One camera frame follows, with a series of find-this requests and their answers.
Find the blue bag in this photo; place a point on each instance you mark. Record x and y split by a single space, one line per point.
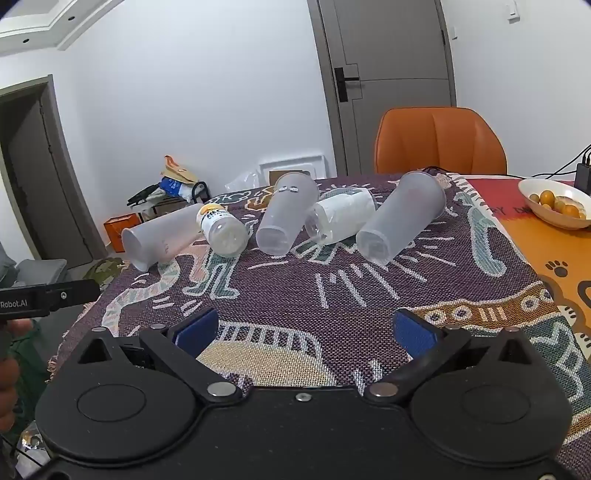
173 187

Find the frosted plastic cup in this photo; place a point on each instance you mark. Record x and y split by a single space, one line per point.
157 237
401 217
284 212

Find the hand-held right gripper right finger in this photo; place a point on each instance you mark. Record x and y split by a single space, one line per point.
413 332

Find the green cloth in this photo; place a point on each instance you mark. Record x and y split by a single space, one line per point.
34 369

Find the dark brown door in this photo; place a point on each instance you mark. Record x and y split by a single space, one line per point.
46 184

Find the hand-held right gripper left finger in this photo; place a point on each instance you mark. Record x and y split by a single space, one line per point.
198 330

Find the white flat frame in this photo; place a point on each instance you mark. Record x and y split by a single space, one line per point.
295 164

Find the pile of yellow fruits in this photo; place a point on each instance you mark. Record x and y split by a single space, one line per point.
547 198

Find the grey door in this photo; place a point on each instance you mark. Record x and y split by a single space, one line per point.
392 55

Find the black charger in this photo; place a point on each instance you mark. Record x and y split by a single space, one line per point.
583 173

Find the person's left hand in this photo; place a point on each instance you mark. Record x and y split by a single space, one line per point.
21 328

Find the orange chair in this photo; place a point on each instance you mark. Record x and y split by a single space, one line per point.
438 141

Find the camouflage cloth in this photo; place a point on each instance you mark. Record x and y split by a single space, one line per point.
104 272

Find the orange box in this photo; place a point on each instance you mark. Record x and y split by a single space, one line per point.
117 233

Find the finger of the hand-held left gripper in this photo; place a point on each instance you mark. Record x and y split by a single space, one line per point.
74 291

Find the orange paw print mat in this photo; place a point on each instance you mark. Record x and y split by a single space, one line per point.
531 240

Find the white label plastic cup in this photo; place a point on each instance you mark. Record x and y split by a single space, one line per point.
344 214

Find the clear plastic bag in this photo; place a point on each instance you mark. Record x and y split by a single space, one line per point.
244 182

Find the white bowl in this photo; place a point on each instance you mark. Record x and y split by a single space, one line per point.
545 217

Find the tan paper bag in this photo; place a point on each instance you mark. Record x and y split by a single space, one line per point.
178 171

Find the small bottle yellow cap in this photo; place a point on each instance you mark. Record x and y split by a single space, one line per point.
224 233

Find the white wall switch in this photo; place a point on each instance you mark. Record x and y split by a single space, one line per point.
510 10

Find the black tool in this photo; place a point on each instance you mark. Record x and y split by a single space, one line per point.
143 196

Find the cardboard box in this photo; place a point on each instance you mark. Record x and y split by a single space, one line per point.
159 208

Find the printed purple woven blanket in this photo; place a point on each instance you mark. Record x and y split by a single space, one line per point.
351 295

